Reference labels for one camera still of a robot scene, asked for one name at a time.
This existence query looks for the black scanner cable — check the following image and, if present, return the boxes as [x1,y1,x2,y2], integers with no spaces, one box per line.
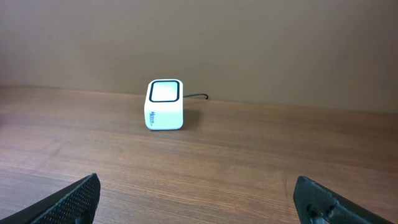
[182,93,209,101]

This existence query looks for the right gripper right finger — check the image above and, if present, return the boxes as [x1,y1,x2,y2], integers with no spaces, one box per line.
[293,176,390,224]

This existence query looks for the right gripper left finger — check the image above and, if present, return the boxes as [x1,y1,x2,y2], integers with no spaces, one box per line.
[1,173,101,224]

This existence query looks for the white barcode scanner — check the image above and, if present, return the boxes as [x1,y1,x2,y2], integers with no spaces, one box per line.
[144,79,183,131]

